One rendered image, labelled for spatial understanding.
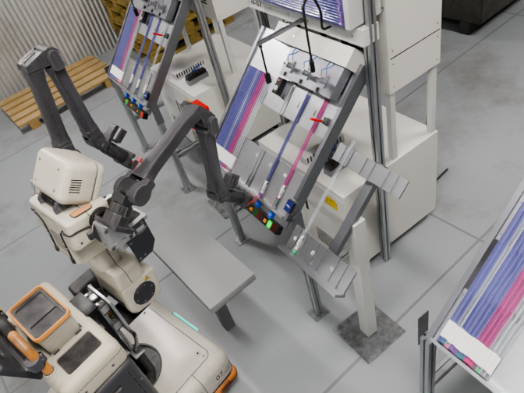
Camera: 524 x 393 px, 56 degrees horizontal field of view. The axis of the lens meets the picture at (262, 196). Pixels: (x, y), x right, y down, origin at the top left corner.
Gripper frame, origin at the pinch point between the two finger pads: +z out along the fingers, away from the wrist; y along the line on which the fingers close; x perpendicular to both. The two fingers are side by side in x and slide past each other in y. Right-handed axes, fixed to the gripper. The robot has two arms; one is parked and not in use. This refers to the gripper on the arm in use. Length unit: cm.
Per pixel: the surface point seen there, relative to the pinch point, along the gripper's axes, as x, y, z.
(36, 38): 25, 414, 14
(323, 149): -36.1, -21.7, 1.9
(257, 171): -11.4, 8.2, 1.4
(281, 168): -19.1, -4.5, 1.5
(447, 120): -73, 32, 173
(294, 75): -58, 7, -4
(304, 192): -15.8, -21.8, 3.0
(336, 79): -63, -16, -4
